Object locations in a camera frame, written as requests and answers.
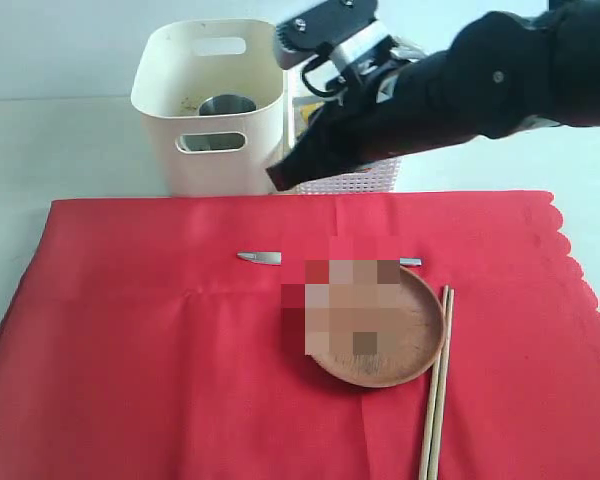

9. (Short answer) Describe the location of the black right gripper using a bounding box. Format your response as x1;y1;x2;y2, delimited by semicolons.
266;54;478;192

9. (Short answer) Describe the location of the stainless steel cup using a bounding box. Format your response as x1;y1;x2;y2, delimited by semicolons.
196;94;256;151

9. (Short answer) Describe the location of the silver table knife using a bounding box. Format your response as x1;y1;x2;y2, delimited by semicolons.
237;251;422;267

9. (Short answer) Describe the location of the brown wooden plate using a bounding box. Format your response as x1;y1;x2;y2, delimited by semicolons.
302;259;447;388

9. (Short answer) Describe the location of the wooden chopstick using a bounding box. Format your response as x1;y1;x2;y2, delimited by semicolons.
418;285;450;480
428;287;455;480

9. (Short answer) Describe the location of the yellow cheese wedge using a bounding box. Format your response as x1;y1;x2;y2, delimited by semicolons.
299;103;323;126

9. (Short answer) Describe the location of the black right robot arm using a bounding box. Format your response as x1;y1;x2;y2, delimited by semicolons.
267;1;600;191

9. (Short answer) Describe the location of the cream plastic bin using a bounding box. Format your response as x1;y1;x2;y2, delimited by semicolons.
130;19;286;196

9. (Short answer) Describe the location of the red tablecloth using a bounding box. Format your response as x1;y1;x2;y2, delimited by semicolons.
0;191;600;479

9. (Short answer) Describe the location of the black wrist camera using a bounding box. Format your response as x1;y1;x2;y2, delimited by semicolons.
273;0;378;70

